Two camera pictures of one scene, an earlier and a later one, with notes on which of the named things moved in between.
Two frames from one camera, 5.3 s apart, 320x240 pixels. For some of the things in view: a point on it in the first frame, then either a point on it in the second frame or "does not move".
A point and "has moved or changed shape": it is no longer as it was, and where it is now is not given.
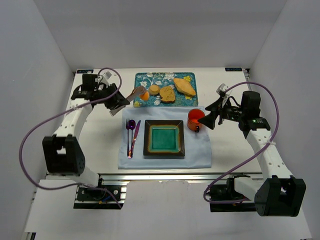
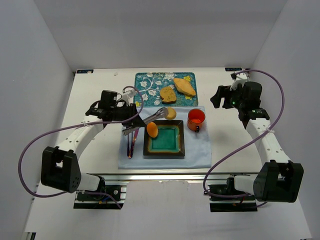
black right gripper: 219,112 to 223,97
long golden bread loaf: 184,86 does not move
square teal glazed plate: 164,138 does not move
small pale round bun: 154,89 to 171,114
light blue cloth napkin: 197,144 does not move
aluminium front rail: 100,177 does not move
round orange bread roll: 145,96 to 152,129
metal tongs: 137,91 has moved or changed shape
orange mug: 194,114 does not move
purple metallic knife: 136,132 does not move
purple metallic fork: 127,126 does not move
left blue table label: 84,71 does not move
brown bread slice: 167,94 does not move
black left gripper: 113,97 to 133,116
